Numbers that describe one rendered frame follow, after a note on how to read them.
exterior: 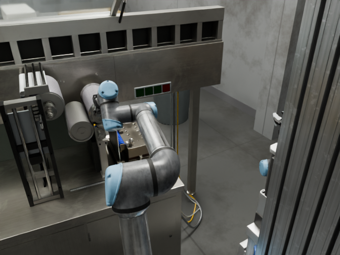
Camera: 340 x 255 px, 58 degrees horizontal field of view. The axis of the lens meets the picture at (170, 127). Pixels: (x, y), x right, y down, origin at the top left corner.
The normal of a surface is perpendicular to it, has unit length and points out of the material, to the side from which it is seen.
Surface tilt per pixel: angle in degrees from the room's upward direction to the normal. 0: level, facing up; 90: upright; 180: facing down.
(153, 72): 90
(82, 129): 90
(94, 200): 0
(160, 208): 90
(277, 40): 90
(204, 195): 0
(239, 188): 0
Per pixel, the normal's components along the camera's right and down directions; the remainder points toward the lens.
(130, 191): 0.26, 0.11
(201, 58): 0.40, 0.46
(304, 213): -0.86, 0.26
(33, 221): 0.00, -0.87
